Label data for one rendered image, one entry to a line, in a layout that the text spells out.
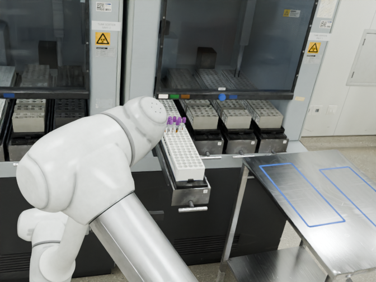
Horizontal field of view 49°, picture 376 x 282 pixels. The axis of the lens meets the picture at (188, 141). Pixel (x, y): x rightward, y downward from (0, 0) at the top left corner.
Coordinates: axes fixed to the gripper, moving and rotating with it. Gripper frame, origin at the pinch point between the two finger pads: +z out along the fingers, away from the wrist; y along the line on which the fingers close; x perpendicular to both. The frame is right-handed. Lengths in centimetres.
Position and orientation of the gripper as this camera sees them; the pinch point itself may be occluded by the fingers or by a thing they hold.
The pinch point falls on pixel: (153, 216)
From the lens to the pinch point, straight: 137.7
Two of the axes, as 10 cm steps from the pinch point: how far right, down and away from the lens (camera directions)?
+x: -1.2, 8.6, 5.0
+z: 9.6, -0.2, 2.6
